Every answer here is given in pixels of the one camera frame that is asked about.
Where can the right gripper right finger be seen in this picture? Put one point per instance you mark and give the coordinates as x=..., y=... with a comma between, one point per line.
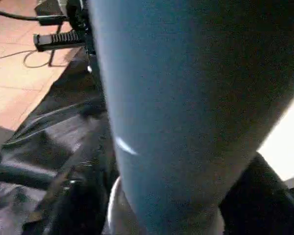
x=264, y=205

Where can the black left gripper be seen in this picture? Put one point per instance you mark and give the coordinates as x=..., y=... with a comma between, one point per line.
x=63, y=29

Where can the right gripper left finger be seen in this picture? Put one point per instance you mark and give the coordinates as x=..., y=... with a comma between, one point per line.
x=73, y=205

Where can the white plastic table leg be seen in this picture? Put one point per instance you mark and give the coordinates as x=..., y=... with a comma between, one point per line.
x=186, y=98

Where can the black plastic mat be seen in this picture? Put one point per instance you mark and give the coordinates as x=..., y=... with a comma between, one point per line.
x=49, y=132

